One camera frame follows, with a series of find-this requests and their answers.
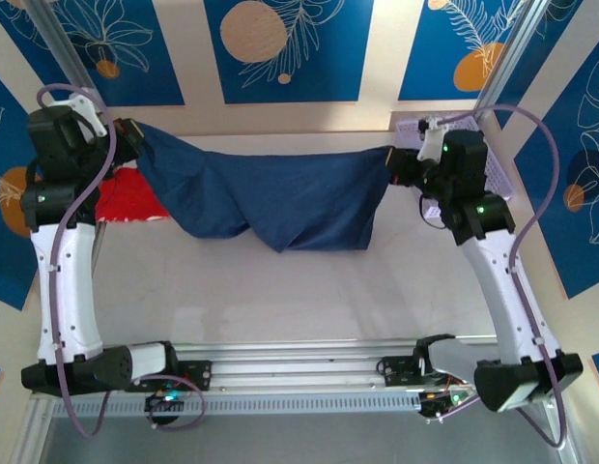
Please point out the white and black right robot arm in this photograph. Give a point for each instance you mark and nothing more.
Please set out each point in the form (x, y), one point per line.
(507, 290)

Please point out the grey metal sheet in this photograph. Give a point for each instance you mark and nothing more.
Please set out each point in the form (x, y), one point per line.
(299, 444)

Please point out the aluminium table side rail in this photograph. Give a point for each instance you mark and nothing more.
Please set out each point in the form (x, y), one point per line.
(100, 232)

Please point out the lavender perforated plastic basket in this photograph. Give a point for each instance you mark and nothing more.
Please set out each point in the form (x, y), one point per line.
(497, 169)

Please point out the blue wall panel beige circle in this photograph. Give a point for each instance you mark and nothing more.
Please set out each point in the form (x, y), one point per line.
(328, 72)

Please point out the small green-lit circuit board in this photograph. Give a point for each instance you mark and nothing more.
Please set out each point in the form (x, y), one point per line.
(166, 398)
(444, 398)

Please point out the narrow blue side wall panel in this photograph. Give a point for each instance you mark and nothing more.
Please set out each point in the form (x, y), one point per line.
(536, 43)
(48, 63)

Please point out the blue wall panel lily print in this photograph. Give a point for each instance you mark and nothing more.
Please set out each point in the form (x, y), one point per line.
(135, 72)

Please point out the aluminium frame post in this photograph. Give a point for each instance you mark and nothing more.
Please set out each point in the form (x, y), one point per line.
(78, 72)
(511, 48)

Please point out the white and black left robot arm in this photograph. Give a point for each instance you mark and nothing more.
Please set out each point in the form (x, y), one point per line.
(67, 290)

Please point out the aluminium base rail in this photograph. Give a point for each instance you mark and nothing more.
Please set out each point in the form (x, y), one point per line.
(299, 367)

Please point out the blue wall panel fern print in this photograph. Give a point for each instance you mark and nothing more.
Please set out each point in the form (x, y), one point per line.
(425, 63)

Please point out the red folded t-shirt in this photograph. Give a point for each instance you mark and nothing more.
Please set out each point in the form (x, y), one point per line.
(130, 198)

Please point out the navy blue t-shirt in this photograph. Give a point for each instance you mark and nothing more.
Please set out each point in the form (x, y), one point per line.
(299, 193)

